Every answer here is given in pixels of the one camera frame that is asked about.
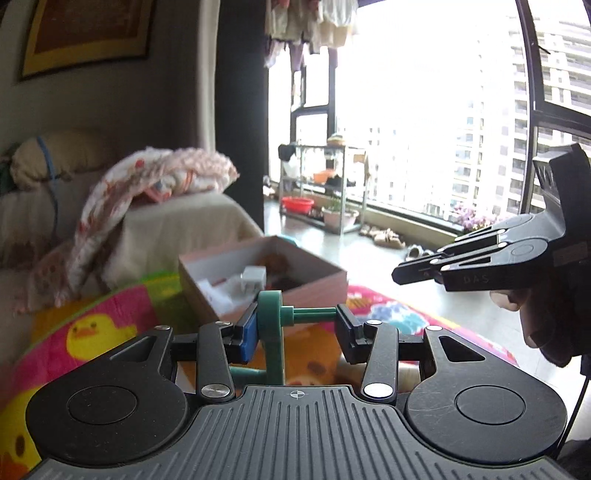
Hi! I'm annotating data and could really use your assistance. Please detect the hanging floral garment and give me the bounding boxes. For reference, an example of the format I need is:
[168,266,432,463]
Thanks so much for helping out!
[265,0,320,71]

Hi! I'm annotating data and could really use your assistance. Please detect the green cloth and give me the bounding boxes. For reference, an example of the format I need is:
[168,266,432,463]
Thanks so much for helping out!
[0,154,17,195]

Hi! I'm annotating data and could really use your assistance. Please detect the red plastic basin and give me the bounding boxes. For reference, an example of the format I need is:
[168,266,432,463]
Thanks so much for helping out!
[281,196,315,214]

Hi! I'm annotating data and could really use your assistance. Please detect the white charger plug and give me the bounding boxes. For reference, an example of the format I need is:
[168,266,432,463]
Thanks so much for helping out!
[240,266,267,294]

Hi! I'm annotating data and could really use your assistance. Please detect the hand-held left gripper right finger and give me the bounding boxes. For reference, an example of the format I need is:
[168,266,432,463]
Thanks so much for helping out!
[335,305,490,401]

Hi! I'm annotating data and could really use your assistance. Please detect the hanging pale garment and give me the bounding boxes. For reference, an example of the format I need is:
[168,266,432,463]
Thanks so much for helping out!
[318,0,359,49]

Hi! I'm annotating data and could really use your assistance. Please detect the beige pillow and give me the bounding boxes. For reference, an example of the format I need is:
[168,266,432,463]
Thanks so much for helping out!
[9,130,117,190]

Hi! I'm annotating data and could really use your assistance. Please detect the green plastic part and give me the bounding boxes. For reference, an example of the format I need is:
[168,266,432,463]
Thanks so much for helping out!
[229,291,340,386]

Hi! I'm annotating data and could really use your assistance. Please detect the purple flowers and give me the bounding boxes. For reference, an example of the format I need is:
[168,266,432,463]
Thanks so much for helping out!
[452,205,498,232]

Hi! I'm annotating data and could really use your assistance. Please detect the high-rise building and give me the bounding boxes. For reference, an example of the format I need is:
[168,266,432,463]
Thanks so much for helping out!
[367,14,536,217]

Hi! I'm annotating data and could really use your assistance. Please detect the floral pink white cloth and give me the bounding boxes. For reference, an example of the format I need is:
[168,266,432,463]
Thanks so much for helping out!
[14,147,240,315]

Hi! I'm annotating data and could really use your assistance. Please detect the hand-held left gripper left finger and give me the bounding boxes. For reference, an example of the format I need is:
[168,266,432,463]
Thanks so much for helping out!
[108,302,260,401]

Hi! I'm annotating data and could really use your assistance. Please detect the person's right hand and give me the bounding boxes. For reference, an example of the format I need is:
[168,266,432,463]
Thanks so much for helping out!
[490,278,584,368]

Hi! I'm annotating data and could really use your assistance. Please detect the blue ribbon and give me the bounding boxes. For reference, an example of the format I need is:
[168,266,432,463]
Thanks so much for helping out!
[37,136,62,237]

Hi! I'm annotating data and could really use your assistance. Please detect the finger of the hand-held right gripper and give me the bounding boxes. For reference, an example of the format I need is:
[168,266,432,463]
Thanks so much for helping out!
[392,240,507,293]
[435,226,507,257]

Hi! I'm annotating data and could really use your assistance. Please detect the metal balcony rack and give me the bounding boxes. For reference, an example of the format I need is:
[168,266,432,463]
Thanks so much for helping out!
[278,144,370,236]

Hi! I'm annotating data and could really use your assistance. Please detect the black cable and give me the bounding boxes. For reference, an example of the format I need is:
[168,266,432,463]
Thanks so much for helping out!
[558,357,591,459]

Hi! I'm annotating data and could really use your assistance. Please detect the colourful cartoon printed blanket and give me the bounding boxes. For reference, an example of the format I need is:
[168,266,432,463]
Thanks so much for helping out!
[0,270,520,480]

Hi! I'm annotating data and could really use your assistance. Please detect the yellow framed wall picture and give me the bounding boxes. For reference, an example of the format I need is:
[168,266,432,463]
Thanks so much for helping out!
[18,0,156,82]

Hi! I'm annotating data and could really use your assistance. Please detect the black window frame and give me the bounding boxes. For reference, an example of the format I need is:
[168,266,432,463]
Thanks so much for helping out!
[291,0,591,234]

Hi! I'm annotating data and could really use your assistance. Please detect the brown fuzzy object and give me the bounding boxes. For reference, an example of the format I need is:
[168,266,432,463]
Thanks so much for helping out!
[256,251,302,289]

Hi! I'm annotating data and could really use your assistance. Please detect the pink cardboard box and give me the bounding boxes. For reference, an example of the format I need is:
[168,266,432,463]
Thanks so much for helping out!
[178,235,348,330]

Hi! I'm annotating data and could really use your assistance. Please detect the white flower pot with plant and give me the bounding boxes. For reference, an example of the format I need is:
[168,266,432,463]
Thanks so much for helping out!
[322,198,360,230]

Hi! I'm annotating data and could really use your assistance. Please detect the white packet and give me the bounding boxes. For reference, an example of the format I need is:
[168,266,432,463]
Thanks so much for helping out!
[198,277,246,320]

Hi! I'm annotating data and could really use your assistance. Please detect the beige covered sofa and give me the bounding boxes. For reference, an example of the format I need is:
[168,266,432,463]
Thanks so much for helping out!
[0,185,267,370]

